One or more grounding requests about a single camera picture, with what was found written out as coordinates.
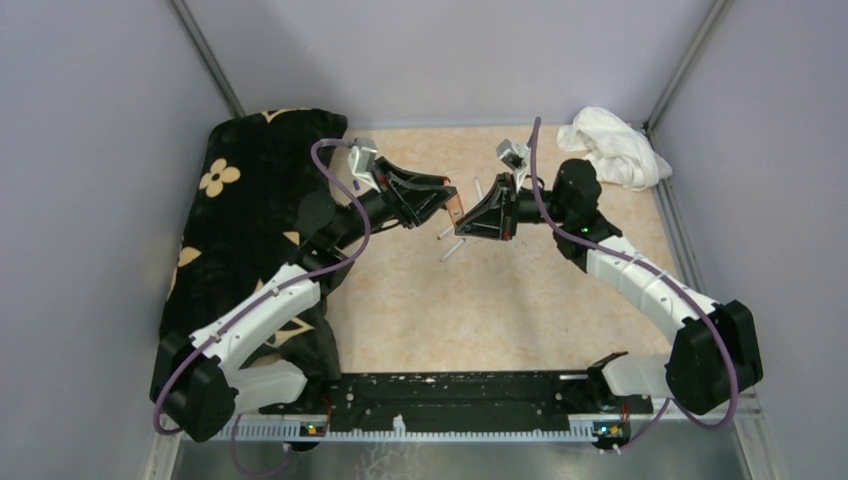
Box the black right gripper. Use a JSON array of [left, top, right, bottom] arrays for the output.
[[455, 172, 570, 242]]

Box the orange highlighter pen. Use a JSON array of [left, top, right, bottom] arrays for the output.
[[446, 195, 464, 225]]

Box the white red-cap marker pen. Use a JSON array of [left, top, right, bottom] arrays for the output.
[[436, 226, 454, 240]]

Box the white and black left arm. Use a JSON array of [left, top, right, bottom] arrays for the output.
[[151, 157, 458, 442]]

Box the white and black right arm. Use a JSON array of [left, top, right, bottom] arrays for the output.
[[455, 159, 764, 415]]

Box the white marker pen lower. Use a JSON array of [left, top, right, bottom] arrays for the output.
[[440, 238, 466, 262]]

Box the white crumpled cloth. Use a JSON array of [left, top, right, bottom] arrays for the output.
[[557, 106, 673, 191]]

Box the black floral blanket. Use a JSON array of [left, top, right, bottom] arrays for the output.
[[158, 107, 350, 382]]

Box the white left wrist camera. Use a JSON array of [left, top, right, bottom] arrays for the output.
[[347, 137, 378, 189]]

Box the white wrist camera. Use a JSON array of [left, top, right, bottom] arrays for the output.
[[347, 137, 378, 189], [496, 139, 530, 171]]

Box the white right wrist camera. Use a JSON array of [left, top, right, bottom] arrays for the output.
[[496, 139, 530, 171]]

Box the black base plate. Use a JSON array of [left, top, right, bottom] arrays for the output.
[[259, 370, 654, 433]]

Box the aluminium corner post left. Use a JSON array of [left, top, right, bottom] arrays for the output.
[[166, 0, 246, 118]]

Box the aluminium corner post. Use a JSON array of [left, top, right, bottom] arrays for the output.
[[643, 0, 735, 137], [166, 0, 246, 118]]

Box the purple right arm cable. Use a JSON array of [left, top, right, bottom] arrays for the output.
[[526, 116, 741, 458]]

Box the slotted cable duct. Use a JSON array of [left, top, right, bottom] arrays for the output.
[[211, 418, 598, 443]]

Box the aluminium corner post right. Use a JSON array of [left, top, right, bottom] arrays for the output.
[[643, 0, 735, 137]]

